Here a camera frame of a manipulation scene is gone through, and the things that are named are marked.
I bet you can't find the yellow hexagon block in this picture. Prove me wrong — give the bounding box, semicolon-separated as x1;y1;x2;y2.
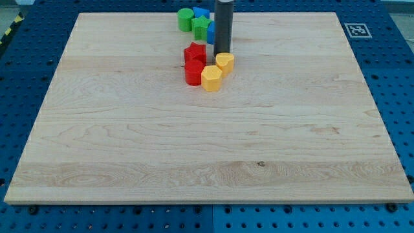
201;65;223;92

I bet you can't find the red cylinder block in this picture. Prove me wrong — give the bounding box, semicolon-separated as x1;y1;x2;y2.
184;60;205;86

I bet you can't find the yellow heart block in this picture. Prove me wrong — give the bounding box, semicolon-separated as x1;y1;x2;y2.
215;52;235;78

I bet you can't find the red star block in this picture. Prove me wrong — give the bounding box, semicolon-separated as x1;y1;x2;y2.
184;42;206;65

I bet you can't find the light wooden board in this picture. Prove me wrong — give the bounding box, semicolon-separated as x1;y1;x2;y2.
5;12;413;205

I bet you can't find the blue block beside pusher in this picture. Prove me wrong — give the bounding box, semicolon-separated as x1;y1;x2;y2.
206;21;215;45

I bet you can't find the green cylinder block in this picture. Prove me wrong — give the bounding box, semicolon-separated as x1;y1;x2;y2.
177;8;194;32

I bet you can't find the blue block behind green star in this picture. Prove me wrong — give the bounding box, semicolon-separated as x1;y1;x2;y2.
193;6;210;19

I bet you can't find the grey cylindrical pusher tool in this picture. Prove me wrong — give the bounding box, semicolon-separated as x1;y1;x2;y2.
213;0;235;56

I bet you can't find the white fiducial marker tag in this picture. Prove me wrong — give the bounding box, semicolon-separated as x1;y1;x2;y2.
344;23;372;38

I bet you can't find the black bolt front left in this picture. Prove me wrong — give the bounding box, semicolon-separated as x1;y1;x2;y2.
27;205;39;215

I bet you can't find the black bolt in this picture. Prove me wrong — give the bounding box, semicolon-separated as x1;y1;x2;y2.
386;203;398;213
27;205;39;215

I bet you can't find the black bolt front right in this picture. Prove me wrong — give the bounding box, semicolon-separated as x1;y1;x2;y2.
386;203;398;213

